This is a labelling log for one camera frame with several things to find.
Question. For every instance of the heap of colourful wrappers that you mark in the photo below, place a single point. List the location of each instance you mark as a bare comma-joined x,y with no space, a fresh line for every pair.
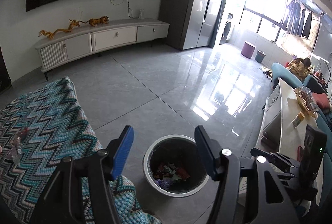
171,174

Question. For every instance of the white coffee table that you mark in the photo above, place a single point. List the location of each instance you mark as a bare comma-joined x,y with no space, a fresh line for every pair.
285,110

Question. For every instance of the red cushion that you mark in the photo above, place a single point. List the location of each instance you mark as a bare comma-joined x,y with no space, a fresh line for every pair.
321,101

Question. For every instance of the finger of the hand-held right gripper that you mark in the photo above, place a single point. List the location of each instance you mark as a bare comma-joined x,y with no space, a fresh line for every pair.
281,159

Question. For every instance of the balcony window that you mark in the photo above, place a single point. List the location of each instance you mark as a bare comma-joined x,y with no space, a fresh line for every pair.
267,24

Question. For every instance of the golden tiger figurine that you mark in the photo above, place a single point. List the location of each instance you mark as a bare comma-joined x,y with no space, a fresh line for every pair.
98,21

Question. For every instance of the clear plastic wrapper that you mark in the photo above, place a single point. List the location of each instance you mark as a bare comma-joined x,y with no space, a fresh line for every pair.
16,147

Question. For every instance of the clear golden snack bag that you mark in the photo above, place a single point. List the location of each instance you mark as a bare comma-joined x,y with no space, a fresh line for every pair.
307,102

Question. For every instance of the white television cabinet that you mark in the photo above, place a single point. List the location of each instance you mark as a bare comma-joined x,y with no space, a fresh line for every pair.
114,35

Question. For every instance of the washing machine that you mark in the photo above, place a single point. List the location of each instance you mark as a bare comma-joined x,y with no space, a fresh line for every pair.
227,29

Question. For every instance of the teal sofa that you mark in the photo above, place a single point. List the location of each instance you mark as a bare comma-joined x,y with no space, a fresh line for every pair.
281,71

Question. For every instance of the golden dragon figurine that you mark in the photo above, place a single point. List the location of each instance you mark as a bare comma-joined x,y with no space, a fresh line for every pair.
61,30

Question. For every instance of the teal bucket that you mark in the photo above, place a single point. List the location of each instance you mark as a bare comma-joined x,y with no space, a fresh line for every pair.
260,56

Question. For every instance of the grey refrigerator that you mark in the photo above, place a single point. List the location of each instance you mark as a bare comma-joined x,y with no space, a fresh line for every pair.
202,6

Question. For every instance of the small red wrapper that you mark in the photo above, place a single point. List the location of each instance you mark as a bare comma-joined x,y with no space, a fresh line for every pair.
24,132

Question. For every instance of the white rimmed trash bin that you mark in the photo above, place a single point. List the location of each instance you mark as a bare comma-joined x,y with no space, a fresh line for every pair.
166,146

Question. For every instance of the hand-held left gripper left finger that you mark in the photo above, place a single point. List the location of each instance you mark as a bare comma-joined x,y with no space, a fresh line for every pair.
122,154

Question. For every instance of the zigzag knitted blanket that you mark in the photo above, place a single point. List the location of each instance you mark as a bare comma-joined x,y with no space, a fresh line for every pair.
51,115

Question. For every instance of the small yellow box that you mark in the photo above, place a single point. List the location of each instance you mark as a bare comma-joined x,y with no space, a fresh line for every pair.
298,119

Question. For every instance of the beige hanging cloth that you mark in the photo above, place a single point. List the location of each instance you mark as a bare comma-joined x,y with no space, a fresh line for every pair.
293,44

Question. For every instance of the navy hanging garment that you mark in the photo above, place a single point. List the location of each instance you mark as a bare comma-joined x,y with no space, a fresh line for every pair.
293,16

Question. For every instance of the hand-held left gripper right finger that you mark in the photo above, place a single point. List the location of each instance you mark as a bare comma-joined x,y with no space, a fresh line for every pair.
205,154

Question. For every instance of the purple stool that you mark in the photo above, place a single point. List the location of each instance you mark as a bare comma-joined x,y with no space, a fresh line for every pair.
248,50

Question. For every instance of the black hanging garment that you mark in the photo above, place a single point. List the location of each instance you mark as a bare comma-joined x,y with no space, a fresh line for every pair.
307,24

